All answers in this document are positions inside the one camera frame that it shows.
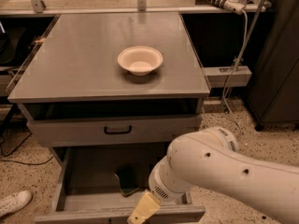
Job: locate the grey metal bracket box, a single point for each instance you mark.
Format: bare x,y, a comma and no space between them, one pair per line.
220,77

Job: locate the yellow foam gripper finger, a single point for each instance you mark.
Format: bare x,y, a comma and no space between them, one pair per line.
147,206

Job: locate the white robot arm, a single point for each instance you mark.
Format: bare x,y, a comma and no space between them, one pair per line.
209,159

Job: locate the white sneaker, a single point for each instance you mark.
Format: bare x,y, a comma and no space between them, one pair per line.
14,202

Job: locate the black drawer handle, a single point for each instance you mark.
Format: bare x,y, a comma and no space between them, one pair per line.
117,130

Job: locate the white power strip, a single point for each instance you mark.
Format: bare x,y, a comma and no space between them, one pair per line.
229,5

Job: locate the dark side cabinet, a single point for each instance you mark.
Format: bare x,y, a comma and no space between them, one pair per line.
273,94

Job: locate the grey drawer cabinet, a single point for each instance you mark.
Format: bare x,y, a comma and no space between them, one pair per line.
76,75

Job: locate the grey upper drawer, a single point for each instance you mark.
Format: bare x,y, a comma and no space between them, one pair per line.
90,132

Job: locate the white paper bowl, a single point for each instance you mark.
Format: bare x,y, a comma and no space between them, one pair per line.
140,60

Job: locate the open grey middle drawer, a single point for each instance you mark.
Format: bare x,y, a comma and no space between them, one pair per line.
88,192

